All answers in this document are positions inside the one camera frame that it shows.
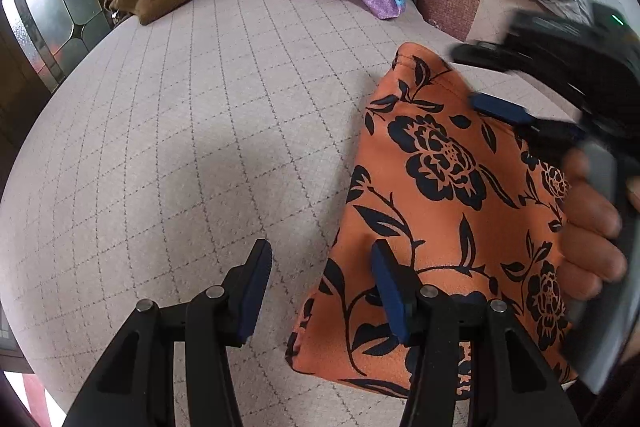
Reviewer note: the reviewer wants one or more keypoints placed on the orange black floral garment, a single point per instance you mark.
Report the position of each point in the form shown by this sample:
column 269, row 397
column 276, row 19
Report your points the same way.
column 430, row 187

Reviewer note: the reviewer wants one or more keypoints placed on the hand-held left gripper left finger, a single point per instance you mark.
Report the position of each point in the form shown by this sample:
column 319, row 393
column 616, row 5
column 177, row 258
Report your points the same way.
column 252, row 287

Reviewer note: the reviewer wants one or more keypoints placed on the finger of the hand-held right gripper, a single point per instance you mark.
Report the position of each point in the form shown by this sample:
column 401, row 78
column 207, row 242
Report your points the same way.
column 480, row 53
column 505, row 109

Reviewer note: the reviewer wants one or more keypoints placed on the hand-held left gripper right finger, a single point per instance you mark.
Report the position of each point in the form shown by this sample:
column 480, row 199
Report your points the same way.
column 390, row 287

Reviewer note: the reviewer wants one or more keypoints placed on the person's right hand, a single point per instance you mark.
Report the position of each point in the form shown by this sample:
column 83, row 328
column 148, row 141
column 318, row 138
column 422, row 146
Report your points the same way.
column 590, row 227

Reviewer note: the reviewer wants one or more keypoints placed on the brown wooden glass door leaf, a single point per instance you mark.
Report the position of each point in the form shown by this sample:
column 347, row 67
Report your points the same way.
column 60, row 7

